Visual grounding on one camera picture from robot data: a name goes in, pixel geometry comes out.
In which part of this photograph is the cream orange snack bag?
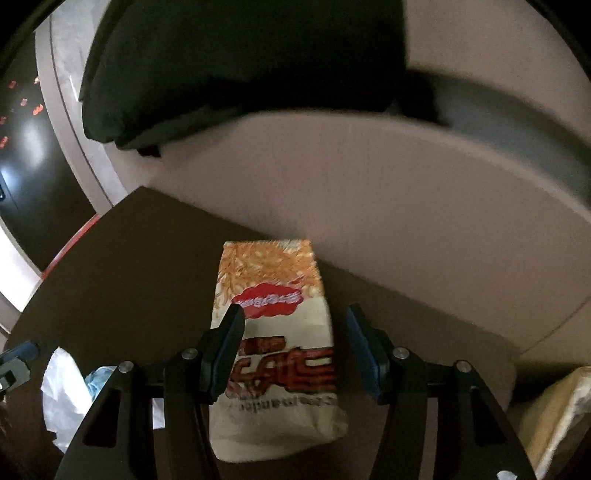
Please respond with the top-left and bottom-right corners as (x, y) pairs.
(209, 240), (348, 463)

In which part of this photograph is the black cloth on counter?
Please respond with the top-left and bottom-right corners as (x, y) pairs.
(80, 1), (441, 156)

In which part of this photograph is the white blue wrapper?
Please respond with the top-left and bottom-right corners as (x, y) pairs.
(41, 347), (139, 452)

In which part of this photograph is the black oven door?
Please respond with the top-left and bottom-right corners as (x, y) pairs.
(0, 37), (95, 271)

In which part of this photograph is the dark brown cardboard board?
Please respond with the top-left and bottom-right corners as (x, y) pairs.
(1, 188), (517, 479)

